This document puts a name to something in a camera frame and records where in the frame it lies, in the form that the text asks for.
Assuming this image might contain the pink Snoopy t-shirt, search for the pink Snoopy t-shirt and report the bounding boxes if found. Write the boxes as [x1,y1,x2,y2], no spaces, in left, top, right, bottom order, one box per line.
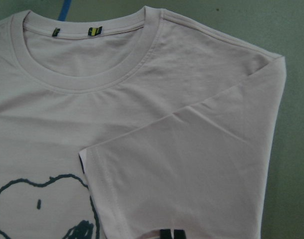
[0,6,286,239]

